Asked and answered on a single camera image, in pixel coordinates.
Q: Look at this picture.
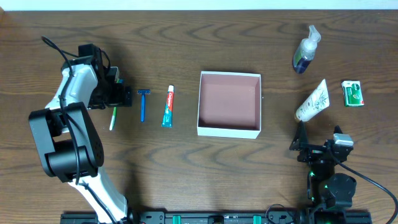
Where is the green white toothbrush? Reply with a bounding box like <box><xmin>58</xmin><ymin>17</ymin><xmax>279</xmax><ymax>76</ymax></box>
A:
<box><xmin>109</xmin><ymin>107</ymin><xmax>118</xmax><ymax>131</ymax></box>

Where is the blue disposable razor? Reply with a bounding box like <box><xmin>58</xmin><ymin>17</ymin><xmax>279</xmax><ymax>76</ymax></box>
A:
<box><xmin>137</xmin><ymin>89</ymin><xmax>150</xmax><ymax>123</ymax></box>

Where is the green Dettol soap box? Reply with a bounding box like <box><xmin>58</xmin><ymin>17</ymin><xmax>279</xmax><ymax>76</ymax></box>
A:
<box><xmin>341</xmin><ymin>80</ymin><xmax>364</xmax><ymax>107</ymax></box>

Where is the Colgate toothpaste tube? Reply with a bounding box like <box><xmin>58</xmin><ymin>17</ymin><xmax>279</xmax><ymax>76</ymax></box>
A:
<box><xmin>162</xmin><ymin>85</ymin><xmax>174</xmax><ymax>128</ymax></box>

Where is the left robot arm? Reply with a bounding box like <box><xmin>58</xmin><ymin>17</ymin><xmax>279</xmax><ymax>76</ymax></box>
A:
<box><xmin>29</xmin><ymin>44</ymin><xmax>133</xmax><ymax>223</ymax></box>

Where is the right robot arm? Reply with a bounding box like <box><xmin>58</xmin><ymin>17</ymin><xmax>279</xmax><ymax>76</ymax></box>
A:
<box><xmin>289</xmin><ymin>121</ymin><xmax>357</xmax><ymax>223</ymax></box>

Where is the white leaf-print lotion tube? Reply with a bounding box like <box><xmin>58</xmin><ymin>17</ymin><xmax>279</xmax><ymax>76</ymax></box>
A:
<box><xmin>295</xmin><ymin>79</ymin><xmax>330</xmax><ymax>122</ymax></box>

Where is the white box with pink interior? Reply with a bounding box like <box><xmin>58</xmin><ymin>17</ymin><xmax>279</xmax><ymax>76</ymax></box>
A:
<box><xmin>197</xmin><ymin>71</ymin><xmax>262</xmax><ymax>139</ymax></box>

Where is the clear pump soap bottle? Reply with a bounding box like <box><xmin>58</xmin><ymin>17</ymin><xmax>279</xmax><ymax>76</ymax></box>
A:
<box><xmin>292</xmin><ymin>25</ymin><xmax>322</xmax><ymax>73</ymax></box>

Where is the right black cable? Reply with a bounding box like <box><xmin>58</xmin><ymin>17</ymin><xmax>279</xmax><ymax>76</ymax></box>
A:
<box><xmin>326</xmin><ymin>147</ymin><xmax>398</xmax><ymax>224</ymax></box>

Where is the black cable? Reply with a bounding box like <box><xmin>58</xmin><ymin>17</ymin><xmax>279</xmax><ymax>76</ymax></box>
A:
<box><xmin>326</xmin><ymin>147</ymin><xmax>398</xmax><ymax>224</ymax></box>
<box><xmin>41</xmin><ymin>35</ymin><xmax>121</xmax><ymax>224</ymax></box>

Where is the left black cable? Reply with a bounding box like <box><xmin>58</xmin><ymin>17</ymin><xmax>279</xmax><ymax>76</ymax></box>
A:
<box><xmin>41</xmin><ymin>35</ymin><xmax>121</xmax><ymax>224</ymax></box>

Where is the black mounting rail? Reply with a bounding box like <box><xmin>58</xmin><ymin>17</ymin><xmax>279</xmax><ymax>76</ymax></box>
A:
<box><xmin>60</xmin><ymin>208</ymin><xmax>373</xmax><ymax>224</ymax></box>

